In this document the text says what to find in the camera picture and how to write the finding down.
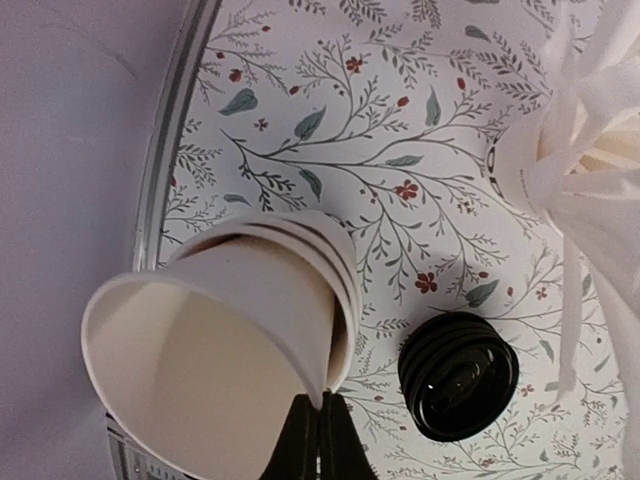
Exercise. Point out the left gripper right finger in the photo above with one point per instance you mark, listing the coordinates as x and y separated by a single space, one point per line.
341 454

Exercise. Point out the white paper coffee cup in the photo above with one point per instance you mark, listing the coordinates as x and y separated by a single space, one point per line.
199 362

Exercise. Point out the bundle of wrapped white straws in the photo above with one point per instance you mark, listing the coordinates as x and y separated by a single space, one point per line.
585 180

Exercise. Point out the stack of black lids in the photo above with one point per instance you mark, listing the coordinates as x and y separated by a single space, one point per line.
457 375

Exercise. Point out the front aluminium rail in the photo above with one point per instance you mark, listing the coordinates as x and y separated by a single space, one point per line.
172 110

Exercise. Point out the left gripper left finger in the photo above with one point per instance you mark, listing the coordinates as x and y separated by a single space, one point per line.
295 455

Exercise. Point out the stack of white paper cups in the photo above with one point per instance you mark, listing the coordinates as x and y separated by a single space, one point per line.
310 260

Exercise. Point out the white cup holding straws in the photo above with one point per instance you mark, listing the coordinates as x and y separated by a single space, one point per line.
527 162

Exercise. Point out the floral patterned table mat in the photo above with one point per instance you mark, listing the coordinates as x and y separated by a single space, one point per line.
379 113

